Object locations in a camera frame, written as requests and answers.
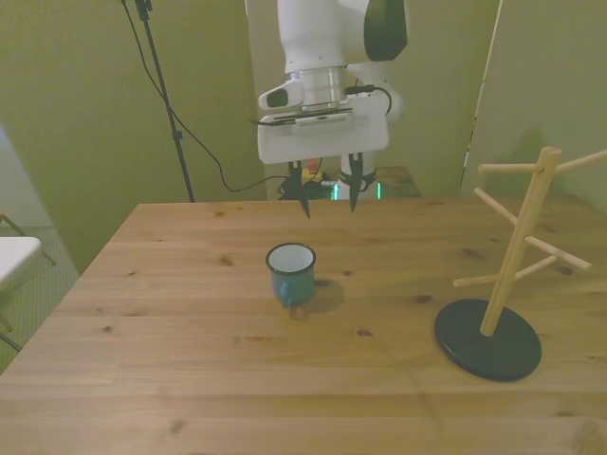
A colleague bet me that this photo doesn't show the black cable bundle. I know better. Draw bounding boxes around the black cable bundle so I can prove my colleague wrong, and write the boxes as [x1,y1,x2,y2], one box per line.
[276,174,339,203]

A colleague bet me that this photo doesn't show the wooden mug tree black base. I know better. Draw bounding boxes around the wooden mug tree black base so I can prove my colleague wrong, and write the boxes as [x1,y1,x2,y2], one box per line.
[433,146,607,384]

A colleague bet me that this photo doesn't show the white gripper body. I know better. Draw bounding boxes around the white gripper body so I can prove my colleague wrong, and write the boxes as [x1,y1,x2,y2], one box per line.
[257,97,391,166]

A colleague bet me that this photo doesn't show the thin black pole stand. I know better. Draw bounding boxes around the thin black pole stand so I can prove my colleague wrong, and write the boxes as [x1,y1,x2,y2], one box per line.
[134,0,196,204]

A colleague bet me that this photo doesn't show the black pole stand cable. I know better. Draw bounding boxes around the black pole stand cable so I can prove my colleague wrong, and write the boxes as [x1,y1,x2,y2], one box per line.
[120,0,285,193]

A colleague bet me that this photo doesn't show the blue enamel mug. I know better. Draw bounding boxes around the blue enamel mug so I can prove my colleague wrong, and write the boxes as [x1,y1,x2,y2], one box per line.
[265,242,318,309]

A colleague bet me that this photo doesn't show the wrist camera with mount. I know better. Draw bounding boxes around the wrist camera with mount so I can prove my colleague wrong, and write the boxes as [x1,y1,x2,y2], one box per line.
[258,107,356,128]

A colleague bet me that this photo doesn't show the white folding table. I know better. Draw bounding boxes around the white folding table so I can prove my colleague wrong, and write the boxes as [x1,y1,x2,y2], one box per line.
[0,212,58,355]

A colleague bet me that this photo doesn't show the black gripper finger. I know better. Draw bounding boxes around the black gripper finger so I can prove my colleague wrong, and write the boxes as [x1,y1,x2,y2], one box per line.
[347,152,365,213]
[287,159,312,220]

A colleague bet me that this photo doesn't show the yellow emergency stop box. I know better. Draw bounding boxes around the yellow emergency stop box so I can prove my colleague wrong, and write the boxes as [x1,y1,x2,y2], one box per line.
[303,158,328,186]

